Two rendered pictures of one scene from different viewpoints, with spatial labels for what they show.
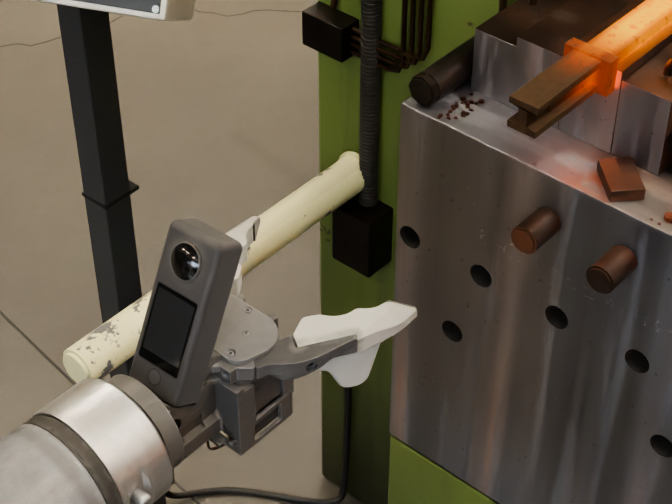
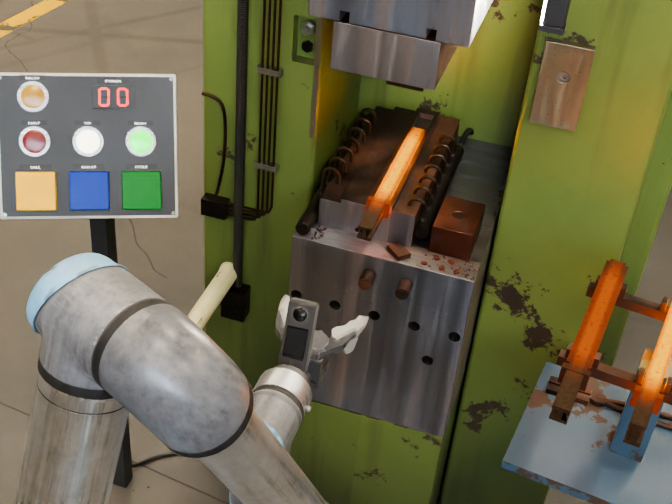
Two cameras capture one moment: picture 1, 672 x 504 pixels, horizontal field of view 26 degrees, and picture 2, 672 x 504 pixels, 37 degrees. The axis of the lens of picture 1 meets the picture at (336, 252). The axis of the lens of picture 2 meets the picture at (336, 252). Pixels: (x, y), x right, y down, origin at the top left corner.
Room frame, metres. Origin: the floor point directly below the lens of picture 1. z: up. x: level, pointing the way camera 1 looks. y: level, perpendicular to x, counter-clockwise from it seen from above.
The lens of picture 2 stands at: (-0.43, 0.60, 2.13)
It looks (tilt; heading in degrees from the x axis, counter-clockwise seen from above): 37 degrees down; 333
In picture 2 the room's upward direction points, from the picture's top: 5 degrees clockwise
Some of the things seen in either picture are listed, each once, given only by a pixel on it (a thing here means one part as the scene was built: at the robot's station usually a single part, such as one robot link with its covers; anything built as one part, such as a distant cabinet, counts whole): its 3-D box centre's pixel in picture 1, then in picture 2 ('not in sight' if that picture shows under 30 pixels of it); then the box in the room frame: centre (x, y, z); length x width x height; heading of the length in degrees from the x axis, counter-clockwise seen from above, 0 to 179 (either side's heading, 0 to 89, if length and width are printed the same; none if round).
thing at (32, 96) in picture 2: not in sight; (32, 96); (1.34, 0.38, 1.16); 0.05 x 0.03 x 0.04; 49
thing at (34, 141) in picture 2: not in sight; (34, 141); (1.30, 0.40, 1.09); 0.05 x 0.03 x 0.04; 49
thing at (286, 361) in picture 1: (290, 347); (331, 341); (0.69, 0.03, 1.00); 0.09 x 0.05 x 0.02; 103
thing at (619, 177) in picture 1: (620, 179); (398, 251); (0.97, -0.24, 0.92); 0.04 x 0.03 x 0.01; 6
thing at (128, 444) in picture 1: (108, 453); (284, 396); (0.61, 0.14, 0.98); 0.10 x 0.05 x 0.09; 49
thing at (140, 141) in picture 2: not in sight; (140, 141); (1.25, 0.20, 1.09); 0.05 x 0.03 x 0.04; 49
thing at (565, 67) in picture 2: not in sight; (561, 85); (0.94, -0.52, 1.27); 0.09 x 0.02 x 0.17; 49
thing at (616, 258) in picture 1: (611, 269); (403, 288); (0.91, -0.23, 0.87); 0.04 x 0.03 x 0.03; 139
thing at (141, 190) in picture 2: not in sight; (141, 190); (1.20, 0.22, 1.01); 0.07 x 0.05 x 0.07; 74
